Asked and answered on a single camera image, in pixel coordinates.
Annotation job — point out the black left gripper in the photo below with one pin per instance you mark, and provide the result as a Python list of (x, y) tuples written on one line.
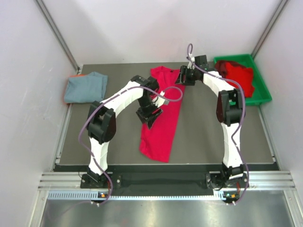
[(147, 117)]

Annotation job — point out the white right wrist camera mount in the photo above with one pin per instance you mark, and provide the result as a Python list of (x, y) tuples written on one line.
[(191, 62)]

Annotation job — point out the crimson red t-shirt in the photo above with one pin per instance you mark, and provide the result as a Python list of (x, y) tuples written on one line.
[(156, 143)]

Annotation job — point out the slotted grey cable duct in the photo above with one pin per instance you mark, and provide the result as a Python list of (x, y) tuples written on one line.
[(100, 196)]

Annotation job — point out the green plastic bin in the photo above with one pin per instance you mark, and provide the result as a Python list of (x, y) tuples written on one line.
[(261, 93)]

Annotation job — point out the aluminium corner post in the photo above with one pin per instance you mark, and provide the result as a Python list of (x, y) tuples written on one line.
[(55, 30), (269, 26)]

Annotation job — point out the folded blue-grey t-shirt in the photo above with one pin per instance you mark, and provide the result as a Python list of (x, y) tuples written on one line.
[(96, 85)]

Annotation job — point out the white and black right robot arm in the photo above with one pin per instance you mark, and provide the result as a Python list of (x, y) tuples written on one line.
[(230, 114)]

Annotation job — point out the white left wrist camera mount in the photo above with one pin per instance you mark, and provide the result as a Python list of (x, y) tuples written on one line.
[(158, 101)]

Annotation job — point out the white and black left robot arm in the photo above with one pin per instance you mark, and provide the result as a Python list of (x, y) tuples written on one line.
[(102, 120)]

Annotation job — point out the bright red t-shirt in bin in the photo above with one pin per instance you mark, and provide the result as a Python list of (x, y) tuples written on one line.
[(243, 76)]

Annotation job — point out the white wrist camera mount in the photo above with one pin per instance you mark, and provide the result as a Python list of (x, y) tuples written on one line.
[(158, 101), (191, 62)]

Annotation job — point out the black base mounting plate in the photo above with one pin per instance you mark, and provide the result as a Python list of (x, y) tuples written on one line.
[(169, 183)]

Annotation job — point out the folded orange t-shirt under blue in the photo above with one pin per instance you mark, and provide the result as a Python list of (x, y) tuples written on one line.
[(74, 90)]

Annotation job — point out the aluminium front frame rail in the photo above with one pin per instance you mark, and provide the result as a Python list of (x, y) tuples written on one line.
[(258, 180)]

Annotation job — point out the right aluminium corner post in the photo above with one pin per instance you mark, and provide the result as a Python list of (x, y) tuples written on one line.
[(269, 26)]

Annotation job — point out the left aluminium corner post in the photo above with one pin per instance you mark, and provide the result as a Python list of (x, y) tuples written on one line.
[(55, 30)]

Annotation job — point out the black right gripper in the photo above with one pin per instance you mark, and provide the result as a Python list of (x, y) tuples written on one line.
[(184, 71)]

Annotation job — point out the dark maroon t-shirt in bin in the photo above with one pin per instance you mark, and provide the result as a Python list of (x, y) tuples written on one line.
[(224, 67)]

